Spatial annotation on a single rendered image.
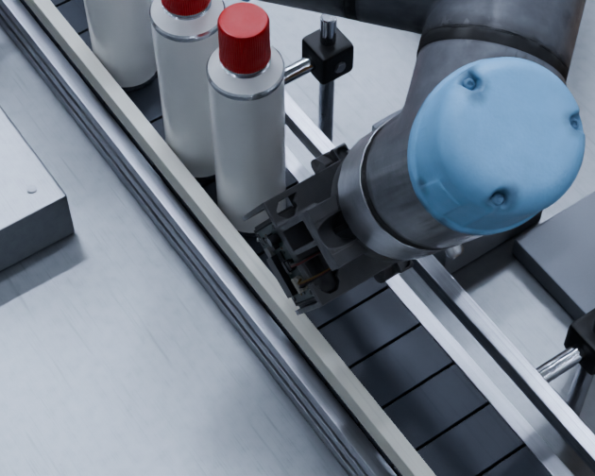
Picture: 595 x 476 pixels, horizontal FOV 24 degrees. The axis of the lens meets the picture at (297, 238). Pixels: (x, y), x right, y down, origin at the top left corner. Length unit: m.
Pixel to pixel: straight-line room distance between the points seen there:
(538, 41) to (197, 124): 0.39
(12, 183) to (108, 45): 0.13
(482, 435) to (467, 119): 0.37
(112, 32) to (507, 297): 0.36
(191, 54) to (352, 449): 0.29
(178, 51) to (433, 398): 0.29
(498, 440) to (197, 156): 0.30
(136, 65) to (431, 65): 0.47
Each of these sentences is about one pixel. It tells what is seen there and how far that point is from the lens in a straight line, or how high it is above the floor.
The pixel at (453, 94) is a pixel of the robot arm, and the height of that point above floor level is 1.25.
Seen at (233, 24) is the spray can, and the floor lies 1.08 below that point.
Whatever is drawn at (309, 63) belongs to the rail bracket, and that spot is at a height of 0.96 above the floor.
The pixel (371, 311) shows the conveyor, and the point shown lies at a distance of 0.99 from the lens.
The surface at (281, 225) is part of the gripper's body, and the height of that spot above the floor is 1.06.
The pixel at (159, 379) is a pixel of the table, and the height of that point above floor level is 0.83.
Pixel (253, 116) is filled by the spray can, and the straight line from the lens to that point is 0.91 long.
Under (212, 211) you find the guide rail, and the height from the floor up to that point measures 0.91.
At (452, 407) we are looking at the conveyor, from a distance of 0.95.
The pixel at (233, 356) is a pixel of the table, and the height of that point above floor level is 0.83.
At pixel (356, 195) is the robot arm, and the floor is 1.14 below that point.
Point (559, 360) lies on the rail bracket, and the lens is 0.89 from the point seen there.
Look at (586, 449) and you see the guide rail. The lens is 0.86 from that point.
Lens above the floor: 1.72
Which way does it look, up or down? 55 degrees down
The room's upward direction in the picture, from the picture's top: straight up
